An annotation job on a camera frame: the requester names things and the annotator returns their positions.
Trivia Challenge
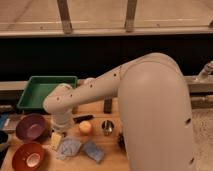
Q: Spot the yellow apple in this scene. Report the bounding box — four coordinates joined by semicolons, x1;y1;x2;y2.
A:
79;121;93;135

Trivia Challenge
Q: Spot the wooden board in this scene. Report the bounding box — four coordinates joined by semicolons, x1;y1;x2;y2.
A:
0;81;134;171

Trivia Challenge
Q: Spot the bunch of dark grapes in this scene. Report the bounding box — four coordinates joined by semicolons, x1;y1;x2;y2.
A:
118;133;125;150

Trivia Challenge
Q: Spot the black rectangular block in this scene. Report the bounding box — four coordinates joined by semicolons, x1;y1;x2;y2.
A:
103;99;112;114

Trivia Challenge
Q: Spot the purple bowl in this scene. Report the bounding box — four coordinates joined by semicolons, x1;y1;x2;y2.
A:
15;114;46;141

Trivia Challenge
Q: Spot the blue sponge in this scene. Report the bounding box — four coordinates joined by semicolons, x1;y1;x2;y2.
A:
83;140;104;163

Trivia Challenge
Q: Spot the red bowl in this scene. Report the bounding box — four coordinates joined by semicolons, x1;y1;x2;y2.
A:
12;142;45;171

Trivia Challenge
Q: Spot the grey-blue towel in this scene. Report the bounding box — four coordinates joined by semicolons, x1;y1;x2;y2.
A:
57;137;82;160

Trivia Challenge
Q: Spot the green plastic tray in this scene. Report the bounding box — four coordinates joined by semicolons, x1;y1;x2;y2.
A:
17;76;78;111

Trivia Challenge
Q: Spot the small metal cup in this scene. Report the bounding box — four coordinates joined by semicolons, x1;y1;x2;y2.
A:
102;120;114;136

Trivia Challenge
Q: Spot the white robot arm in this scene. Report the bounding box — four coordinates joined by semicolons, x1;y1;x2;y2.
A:
43;53;196;171

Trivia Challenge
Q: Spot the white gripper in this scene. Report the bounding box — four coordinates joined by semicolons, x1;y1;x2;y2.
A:
51;115;74;150

